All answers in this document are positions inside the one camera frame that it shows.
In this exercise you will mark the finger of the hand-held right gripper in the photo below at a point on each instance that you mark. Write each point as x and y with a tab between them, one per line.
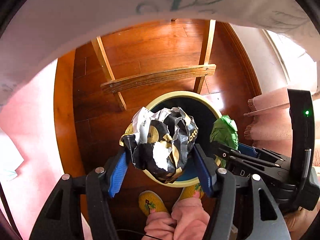
247	148
225	154

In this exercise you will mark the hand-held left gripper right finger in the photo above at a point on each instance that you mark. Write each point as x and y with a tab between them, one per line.
205	172

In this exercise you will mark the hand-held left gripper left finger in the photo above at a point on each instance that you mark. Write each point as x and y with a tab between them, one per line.
117	175

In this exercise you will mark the green wrapper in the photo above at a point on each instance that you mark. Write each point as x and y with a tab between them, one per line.
225	132

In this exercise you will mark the blue bin with cream rim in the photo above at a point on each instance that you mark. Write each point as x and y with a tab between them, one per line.
205	115

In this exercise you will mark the black and gold bag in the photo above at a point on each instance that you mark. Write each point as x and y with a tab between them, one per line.
162	142

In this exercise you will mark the person's right hand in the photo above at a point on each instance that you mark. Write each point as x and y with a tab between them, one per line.
300	221

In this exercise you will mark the yellow right slipper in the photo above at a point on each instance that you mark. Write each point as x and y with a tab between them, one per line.
191	192

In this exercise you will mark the yellow slipper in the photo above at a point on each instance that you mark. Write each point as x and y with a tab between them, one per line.
191	192
151	202

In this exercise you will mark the pink fringed cloth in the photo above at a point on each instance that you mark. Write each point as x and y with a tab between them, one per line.
270	120

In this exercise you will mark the yellow left slipper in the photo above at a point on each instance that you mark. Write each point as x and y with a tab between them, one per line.
151	202

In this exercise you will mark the person's right leg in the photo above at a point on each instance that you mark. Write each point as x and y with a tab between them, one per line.
191	217

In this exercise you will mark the person's leg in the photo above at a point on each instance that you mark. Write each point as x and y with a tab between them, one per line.
191	217
158	223

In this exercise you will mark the person's left leg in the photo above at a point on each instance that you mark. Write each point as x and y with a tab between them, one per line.
158	223

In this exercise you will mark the pink bed sheet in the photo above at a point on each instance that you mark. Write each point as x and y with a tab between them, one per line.
30	130

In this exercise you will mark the tree print tablecloth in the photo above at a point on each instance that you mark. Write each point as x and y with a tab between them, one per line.
100	17

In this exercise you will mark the wooden table frame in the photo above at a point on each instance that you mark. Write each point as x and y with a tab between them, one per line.
160	76

